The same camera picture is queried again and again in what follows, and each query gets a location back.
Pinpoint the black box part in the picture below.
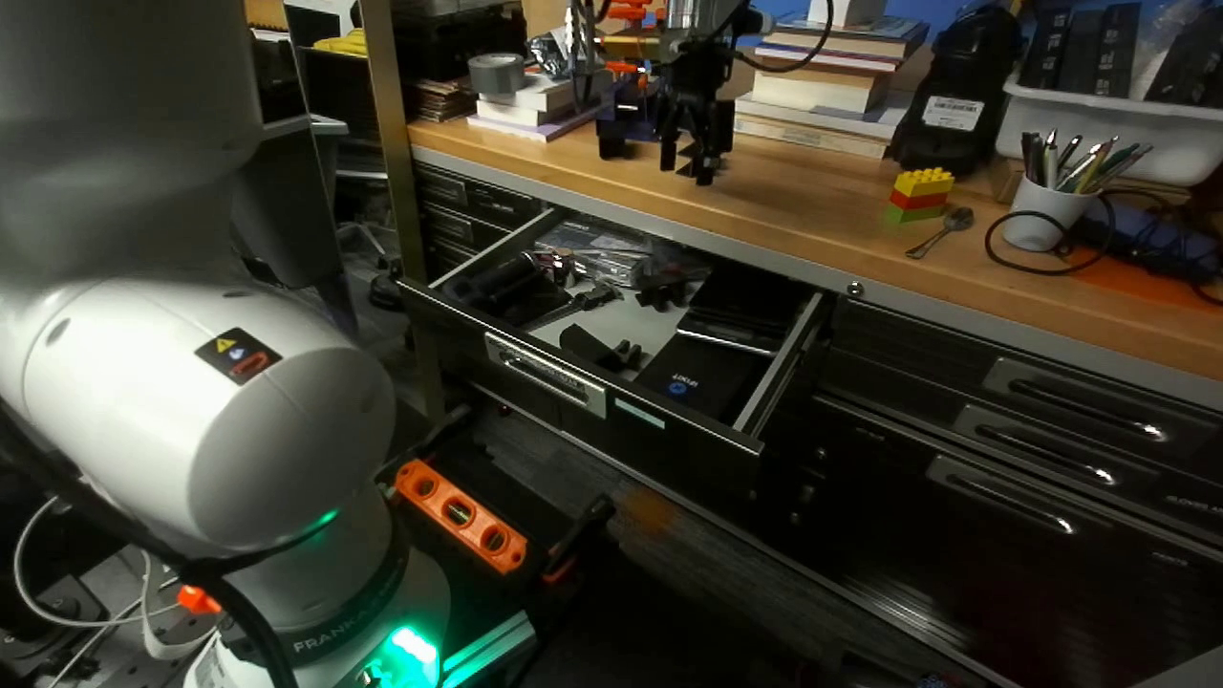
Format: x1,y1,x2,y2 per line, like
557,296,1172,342
682,143,718,190

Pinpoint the tan metal post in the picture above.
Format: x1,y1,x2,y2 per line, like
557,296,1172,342
358,0,453,418

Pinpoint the black device with white label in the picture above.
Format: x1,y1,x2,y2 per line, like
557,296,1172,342
885,6,1029,176

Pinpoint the white plastic bin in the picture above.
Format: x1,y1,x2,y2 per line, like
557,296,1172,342
995,74,1223,188

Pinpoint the black cable loop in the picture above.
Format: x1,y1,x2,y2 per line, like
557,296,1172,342
983,188,1223,311

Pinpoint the silver metal bowl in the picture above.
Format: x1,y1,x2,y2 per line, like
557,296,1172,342
464,52,529,111

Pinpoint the black long block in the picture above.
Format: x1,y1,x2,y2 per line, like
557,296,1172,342
445,252,570,329

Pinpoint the black drawer with silver handle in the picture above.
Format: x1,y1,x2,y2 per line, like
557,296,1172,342
393,206,837,492

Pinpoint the dark blue power tool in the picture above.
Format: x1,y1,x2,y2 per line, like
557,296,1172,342
1082,204,1223,289

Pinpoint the blue wall board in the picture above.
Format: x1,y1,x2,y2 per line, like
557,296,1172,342
762,0,988,41

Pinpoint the tan book stack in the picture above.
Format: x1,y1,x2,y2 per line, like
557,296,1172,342
737,11,932,146

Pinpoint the black screwdriver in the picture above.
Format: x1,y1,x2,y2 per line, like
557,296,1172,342
539,289,623,322

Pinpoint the black orange handled tool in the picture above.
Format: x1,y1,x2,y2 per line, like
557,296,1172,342
539,492,623,589

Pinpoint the black box blue sticker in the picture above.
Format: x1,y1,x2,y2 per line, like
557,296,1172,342
634,336,778,435

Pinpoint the brown folder stack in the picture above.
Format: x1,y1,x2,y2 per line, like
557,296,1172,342
412,77,474,125

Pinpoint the grey plastic bin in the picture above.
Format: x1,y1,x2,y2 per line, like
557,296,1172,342
241,111,351,291

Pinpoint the cup of pens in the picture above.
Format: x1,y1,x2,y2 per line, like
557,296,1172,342
1082,136,1160,196

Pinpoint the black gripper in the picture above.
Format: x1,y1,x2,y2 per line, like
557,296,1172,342
653,31,746,176

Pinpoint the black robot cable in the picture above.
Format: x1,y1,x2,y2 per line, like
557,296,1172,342
729,0,837,77

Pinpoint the white cable bundle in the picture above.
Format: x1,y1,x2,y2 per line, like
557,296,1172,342
3,489,223,688

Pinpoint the black spoon-shaped tool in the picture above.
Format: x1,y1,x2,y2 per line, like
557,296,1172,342
905,204,978,264

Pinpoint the yellow object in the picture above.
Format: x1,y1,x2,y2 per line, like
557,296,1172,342
304,25,374,64

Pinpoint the yellow red green lego stack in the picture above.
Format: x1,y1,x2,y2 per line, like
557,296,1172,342
885,164,960,227

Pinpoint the orange spirit level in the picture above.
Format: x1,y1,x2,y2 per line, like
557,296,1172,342
385,457,533,582

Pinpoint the white book stack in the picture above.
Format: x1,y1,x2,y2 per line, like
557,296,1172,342
467,74,604,146

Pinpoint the black tool drawer cabinet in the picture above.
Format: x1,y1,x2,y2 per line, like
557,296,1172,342
412,148,1223,688

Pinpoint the clear plastic parts bag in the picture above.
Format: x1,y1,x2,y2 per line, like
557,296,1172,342
533,220,718,296

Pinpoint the black flat tablet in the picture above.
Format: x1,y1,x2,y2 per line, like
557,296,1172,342
685,262,822,352

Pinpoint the white cup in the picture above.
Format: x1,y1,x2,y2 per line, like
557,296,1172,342
1003,174,1092,258

